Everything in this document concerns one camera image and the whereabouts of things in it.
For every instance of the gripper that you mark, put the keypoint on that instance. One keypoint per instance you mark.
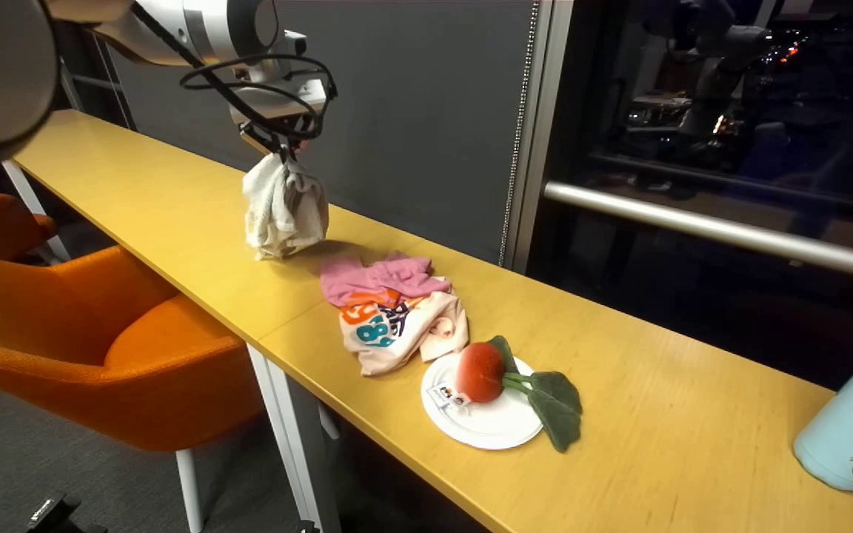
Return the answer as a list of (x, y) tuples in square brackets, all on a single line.
[(278, 131)]

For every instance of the white towel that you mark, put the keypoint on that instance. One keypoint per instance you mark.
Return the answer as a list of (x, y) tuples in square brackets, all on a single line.
[(283, 211)]

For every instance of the pink shirt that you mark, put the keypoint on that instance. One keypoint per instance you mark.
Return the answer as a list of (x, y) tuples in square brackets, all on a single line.
[(382, 277)]

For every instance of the cream shirt with colourful print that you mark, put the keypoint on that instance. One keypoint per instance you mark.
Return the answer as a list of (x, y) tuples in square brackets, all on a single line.
[(397, 329)]

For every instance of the grey roller blind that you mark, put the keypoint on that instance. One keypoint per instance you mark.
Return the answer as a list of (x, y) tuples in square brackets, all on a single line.
[(426, 111)]

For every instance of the red plush radish with leaves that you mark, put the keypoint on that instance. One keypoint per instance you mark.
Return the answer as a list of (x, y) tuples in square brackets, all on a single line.
[(480, 374)]

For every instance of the white plate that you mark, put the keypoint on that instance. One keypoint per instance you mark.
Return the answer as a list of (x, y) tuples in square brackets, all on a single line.
[(486, 426)]

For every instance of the window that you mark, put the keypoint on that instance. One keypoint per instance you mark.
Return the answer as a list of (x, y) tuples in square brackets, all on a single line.
[(693, 89)]

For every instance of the black object on floor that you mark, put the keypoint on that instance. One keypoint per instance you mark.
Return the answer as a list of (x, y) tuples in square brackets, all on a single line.
[(56, 512)]

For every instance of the silver handrail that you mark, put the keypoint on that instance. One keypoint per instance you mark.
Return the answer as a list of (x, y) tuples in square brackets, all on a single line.
[(730, 231)]

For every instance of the light blue bottle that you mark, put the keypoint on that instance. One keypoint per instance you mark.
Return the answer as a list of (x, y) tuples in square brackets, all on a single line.
[(852, 422)]

